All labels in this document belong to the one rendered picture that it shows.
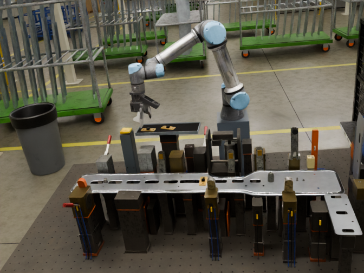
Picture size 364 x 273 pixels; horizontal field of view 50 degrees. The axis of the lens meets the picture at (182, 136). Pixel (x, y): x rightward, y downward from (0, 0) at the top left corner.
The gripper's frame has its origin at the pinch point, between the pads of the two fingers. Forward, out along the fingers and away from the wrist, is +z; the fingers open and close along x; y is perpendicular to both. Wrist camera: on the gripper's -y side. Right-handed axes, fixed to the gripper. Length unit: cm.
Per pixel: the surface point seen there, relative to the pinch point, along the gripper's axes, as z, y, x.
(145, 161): 13.8, -4.8, 20.1
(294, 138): 4, -83, 6
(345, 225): 20, -105, 53
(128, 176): 20.0, 3.4, 26.9
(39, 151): 89, 191, -124
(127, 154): 18.7, 14.5, 4.1
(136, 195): 17, -11, 49
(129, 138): 8.2, 11.0, 3.6
